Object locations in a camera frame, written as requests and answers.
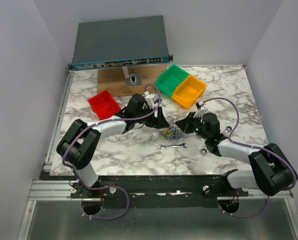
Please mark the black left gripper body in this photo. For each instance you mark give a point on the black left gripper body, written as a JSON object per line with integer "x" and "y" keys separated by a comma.
{"x": 148, "y": 120}

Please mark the silver ratchet wrench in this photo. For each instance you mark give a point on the silver ratchet wrench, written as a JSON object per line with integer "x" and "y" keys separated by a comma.
{"x": 211, "y": 144}

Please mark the yellow plastic bin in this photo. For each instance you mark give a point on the yellow plastic bin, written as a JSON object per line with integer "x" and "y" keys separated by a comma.
{"x": 187, "y": 93}

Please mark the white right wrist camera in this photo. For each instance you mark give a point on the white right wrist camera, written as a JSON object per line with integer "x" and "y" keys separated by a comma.
{"x": 201, "y": 109}

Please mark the silver open-end wrench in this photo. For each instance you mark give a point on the silver open-end wrench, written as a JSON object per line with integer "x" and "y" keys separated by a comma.
{"x": 182, "y": 145}

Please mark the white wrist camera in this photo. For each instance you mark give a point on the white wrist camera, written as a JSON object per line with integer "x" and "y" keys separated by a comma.
{"x": 151, "y": 99}
{"x": 201, "y": 109}

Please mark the red plastic bin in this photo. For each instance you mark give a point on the red plastic bin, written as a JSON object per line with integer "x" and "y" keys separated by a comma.
{"x": 103, "y": 105}

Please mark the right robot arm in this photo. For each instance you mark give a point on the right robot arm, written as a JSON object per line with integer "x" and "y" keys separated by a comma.
{"x": 270, "y": 170}

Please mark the aluminium frame rail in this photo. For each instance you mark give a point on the aluminium frame rail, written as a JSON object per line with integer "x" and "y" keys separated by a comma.
{"x": 50, "y": 190}

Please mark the wooden board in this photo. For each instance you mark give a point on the wooden board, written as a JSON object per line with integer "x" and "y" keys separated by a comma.
{"x": 113, "y": 80}

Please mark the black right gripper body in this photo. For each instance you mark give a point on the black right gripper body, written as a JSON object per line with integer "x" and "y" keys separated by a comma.
{"x": 197, "y": 127}

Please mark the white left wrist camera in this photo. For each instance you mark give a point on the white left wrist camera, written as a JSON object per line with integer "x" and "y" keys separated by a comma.
{"x": 151, "y": 99}

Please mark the blue network switch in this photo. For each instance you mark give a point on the blue network switch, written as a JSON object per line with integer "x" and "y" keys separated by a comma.
{"x": 121, "y": 43}

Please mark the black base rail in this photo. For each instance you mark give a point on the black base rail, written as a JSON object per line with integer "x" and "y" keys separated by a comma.
{"x": 157, "y": 191}

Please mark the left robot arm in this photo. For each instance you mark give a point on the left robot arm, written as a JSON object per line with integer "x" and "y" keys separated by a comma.
{"x": 79, "y": 143}

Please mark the grey metal bracket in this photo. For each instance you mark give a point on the grey metal bracket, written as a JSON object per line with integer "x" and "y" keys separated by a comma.
{"x": 131, "y": 77}

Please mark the green plastic bin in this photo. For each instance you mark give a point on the green plastic bin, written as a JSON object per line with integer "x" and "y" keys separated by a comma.
{"x": 171, "y": 79}

